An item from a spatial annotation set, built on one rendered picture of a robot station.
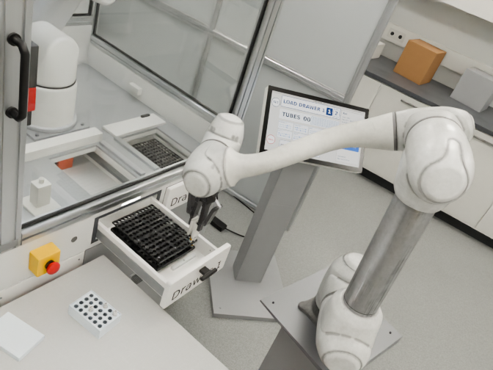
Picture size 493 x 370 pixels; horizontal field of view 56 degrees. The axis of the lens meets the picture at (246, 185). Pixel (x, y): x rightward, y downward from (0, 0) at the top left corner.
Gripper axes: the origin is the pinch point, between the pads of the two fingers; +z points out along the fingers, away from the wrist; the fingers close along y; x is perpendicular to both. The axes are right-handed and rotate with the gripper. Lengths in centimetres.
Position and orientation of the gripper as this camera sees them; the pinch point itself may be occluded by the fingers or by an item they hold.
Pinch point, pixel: (194, 227)
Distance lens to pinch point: 152.3
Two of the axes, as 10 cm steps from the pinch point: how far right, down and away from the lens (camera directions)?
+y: -7.6, -5.4, 3.6
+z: -3.0, 7.8, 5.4
